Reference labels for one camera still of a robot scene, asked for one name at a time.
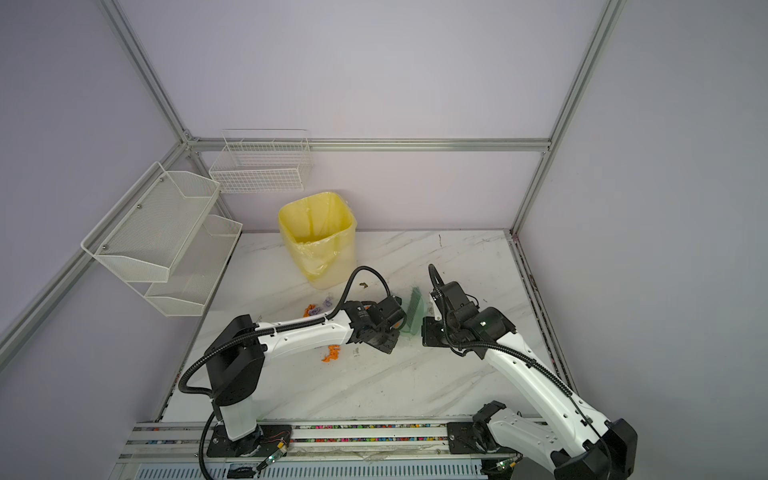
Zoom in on green hand brush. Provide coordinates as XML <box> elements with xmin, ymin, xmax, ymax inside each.
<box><xmin>400</xmin><ymin>287</ymin><xmax>426</xmax><ymax>335</ymax></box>

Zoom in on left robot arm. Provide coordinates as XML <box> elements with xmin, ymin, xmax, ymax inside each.
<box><xmin>177</xmin><ymin>266</ymin><xmax>406</xmax><ymax>479</ymax></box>

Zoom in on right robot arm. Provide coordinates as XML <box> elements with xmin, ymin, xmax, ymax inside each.
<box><xmin>422</xmin><ymin>265</ymin><xmax>638</xmax><ymax>479</ymax></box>

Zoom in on orange purple scrap near bin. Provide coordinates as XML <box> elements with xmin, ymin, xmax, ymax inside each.
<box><xmin>303</xmin><ymin>295</ymin><xmax>335</xmax><ymax>318</ymax></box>

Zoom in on yellow lined trash bin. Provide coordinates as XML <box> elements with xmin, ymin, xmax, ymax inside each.
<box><xmin>278</xmin><ymin>191</ymin><xmax>358</xmax><ymax>290</ymax></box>

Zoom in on white mesh two-tier shelf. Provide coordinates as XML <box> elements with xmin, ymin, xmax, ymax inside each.
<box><xmin>81</xmin><ymin>163</ymin><xmax>242</xmax><ymax>317</ymax></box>

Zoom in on aluminium table edge rail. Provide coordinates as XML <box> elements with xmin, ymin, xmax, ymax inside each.
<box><xmin>505</xmin><ymin>230</ymin><xmax>578</xmax><ymax>392</ymax></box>

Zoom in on aluminium frame back beam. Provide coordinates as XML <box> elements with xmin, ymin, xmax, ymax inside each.
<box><xmin>188</xmin><ymin>138</ymin><xmax>551</xmax><ymax>152</ymax></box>

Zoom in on white wire basket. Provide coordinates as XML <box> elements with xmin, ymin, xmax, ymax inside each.
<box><xmin>209</xmin><ymin>129</ymin><xmax>313</xmax><ymax>194</ymax></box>

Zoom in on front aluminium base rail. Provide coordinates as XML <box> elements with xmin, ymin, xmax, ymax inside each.
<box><xmin>107</xmin><ymin>416</ymin><xmax>625</xmax><ymax>480</ymax></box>

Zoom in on aluminium frame corner post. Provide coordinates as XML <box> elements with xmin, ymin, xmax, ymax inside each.
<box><xmin>510</xmin><ymin>0</ymin><xmax>626</xmax><ymax>238</ymax></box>

